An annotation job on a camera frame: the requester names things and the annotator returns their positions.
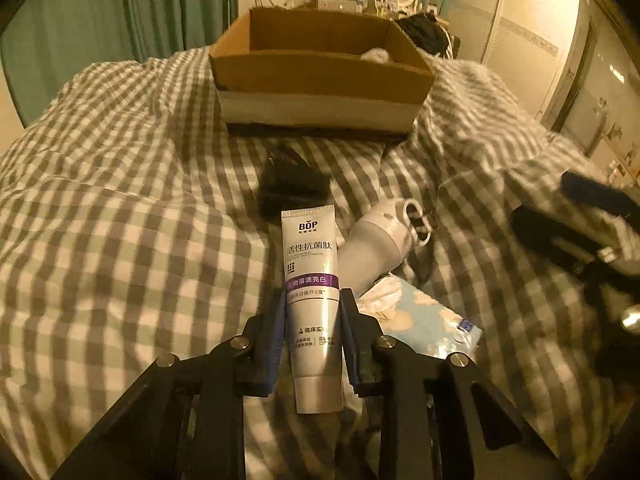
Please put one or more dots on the black bundled object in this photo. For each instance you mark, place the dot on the black bundled object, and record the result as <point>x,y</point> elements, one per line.
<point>292,180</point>

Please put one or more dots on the white wardrobe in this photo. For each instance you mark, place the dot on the white wardrobe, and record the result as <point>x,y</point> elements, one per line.
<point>530,25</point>

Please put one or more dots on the cardboard box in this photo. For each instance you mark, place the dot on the cardboard box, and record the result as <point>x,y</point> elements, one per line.
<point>320,87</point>

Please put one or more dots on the grey white checked blanket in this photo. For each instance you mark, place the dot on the grey white checked blanket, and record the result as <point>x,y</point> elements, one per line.
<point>125,220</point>

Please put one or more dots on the blue patterned tissue pack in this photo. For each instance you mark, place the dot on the blue patterned tissue pack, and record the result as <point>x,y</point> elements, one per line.
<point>425,317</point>

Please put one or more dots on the white toothpaste tube purple band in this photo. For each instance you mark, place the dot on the white toothpaste tube purple band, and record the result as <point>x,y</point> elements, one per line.
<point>311,270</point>

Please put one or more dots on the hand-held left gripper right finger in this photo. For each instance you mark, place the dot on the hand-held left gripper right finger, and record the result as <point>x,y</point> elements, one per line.
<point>350,340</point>

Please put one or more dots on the white crumpled object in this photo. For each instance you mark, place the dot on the white crumpled object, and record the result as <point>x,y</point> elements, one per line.
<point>378,54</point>

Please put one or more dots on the grey-white bottle with loop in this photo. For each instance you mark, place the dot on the grey-white bottle with loop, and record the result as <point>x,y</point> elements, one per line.
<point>375,245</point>

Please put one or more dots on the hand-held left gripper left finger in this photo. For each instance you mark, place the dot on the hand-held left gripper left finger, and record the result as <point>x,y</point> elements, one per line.
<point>278,330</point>

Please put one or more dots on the green curtain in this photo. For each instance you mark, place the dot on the green curtain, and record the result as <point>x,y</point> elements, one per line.
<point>125,5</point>

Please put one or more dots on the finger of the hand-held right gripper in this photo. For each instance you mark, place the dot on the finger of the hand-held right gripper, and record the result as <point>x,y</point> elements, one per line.
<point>555,232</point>
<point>597,192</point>

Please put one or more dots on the black bag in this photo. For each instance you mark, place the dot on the black bag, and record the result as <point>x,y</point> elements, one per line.
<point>425,32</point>

